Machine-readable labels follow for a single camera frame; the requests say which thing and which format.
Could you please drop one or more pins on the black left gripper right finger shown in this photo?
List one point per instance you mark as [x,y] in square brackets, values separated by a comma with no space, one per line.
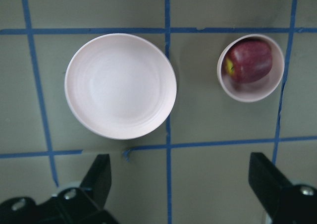
[283,201]

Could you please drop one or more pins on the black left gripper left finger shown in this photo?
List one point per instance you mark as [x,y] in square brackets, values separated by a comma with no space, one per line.
[84,203]

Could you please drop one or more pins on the pink bowl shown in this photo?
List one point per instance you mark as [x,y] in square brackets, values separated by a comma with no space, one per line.
[257,90]

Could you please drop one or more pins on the red apple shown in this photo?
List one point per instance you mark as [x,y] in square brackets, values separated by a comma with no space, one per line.
[248,61]

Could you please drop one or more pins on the pink plate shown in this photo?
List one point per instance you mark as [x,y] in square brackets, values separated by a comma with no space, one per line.
[120,86]

